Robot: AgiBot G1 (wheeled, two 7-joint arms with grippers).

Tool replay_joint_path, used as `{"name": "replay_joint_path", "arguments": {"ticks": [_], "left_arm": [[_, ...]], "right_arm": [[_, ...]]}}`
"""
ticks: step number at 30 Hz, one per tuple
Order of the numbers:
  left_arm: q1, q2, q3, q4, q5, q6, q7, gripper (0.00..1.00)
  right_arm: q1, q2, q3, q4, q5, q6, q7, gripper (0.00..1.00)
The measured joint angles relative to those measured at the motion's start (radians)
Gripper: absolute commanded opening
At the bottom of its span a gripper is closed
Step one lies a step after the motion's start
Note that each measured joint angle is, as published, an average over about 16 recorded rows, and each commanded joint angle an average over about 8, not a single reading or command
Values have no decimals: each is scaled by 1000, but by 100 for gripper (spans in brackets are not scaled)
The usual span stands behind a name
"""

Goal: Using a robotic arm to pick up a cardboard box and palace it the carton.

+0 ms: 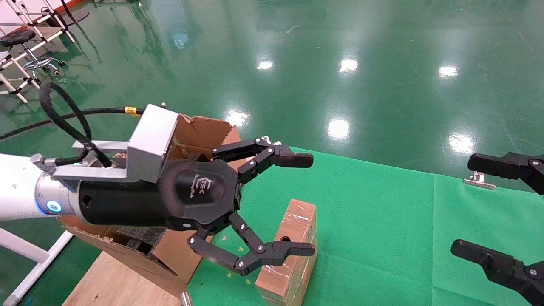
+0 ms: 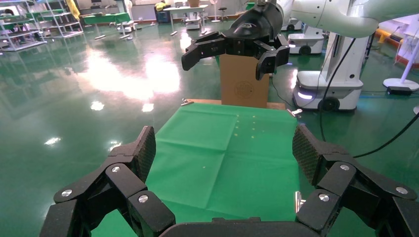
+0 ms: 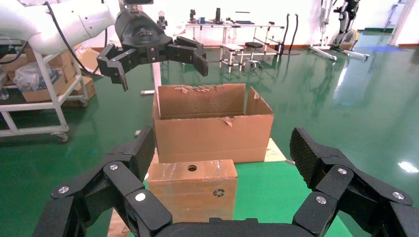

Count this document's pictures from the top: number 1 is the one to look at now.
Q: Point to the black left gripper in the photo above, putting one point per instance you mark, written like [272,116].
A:
[195,195]

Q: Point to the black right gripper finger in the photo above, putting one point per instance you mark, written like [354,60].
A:
[505,270]
[510,165]

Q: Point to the small taped cardboard box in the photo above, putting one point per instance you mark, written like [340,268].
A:
[297,221]

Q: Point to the large open cardboard carton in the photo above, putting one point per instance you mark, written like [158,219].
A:
[178,255]

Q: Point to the green cloth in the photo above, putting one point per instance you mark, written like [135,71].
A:
[382,238]

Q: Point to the black foam insert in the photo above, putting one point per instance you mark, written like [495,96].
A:
[140,240]

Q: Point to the white pipe stand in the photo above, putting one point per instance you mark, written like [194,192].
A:
[21,248]

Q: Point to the black round stand base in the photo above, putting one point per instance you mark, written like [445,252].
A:
[76,17]

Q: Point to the white pipe rack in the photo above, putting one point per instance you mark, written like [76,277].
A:
[12,88]

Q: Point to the black swivel stool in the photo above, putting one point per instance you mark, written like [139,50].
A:
[17,37]

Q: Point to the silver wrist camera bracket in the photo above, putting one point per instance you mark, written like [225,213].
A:
[153,140]

